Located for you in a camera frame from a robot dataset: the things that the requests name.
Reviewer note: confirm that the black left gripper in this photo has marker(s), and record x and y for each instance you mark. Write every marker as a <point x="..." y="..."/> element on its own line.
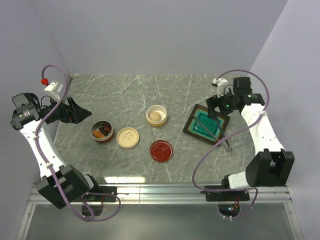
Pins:
<point x="72" y="113"/>

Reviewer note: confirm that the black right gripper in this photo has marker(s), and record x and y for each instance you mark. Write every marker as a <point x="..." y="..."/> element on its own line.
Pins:
<point x="213" y="102"/>

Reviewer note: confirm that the orange fried chicken piece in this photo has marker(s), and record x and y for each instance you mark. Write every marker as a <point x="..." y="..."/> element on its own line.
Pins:
<point x="97" y="134"/>

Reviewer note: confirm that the dark brown sausage piece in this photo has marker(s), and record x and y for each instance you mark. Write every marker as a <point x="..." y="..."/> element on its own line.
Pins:
<point x="103" y="131"/>

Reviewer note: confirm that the beige steamed bun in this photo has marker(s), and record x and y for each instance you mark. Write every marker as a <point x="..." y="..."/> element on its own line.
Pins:
<point x="155" y="116"/>

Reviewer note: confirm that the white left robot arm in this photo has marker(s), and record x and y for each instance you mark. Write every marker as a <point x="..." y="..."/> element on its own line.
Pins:
<point x="58" y="181"/>

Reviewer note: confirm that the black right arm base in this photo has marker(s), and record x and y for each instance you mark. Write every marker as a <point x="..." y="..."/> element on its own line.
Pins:
<point x="224" y="196"/>

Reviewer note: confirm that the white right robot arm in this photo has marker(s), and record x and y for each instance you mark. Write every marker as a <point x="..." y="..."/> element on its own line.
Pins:
<point x="272" y="164"/>

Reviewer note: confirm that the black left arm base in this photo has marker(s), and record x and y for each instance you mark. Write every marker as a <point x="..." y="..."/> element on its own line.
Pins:
<point x="97" y="202"/>

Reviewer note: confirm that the teal square ceramic plate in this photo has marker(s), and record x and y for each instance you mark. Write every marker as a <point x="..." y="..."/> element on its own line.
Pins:
<point x="192" y="129"/>

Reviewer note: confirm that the brown steel-lined container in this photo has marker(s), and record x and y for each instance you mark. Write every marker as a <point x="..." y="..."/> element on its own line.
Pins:
<point x="98" y="124"/>

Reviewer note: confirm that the cream round container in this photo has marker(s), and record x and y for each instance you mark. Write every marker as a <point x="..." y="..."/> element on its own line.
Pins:
<point x="161" y="110"/>

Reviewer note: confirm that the red round lid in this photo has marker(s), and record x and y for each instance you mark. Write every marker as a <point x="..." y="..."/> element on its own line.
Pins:
<point x="161" y="151"/>

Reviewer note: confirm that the cream round lid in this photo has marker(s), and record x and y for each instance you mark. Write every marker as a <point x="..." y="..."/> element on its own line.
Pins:
<point x="128" y="137"/>

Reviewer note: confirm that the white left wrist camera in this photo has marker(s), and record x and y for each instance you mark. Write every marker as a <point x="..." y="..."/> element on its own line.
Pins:
<point x="52" y="89"/>

